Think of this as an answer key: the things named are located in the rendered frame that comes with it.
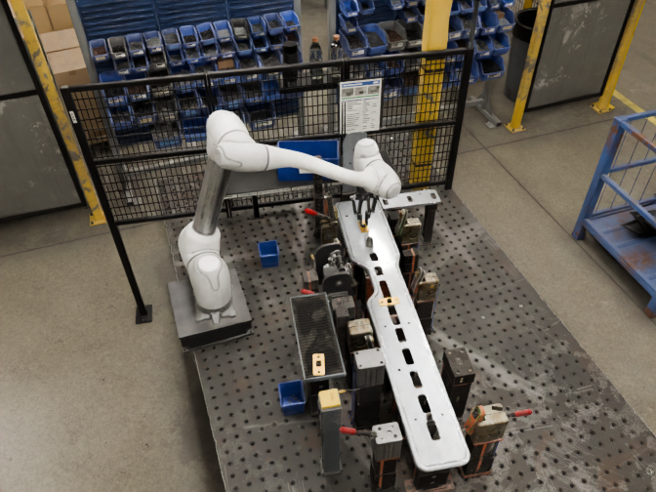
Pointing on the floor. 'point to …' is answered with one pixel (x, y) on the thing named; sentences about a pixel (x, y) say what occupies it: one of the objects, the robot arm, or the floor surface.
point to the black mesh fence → (263, 133)
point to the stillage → (617, 244)
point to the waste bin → (521, 34)
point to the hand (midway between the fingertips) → (363, 218)
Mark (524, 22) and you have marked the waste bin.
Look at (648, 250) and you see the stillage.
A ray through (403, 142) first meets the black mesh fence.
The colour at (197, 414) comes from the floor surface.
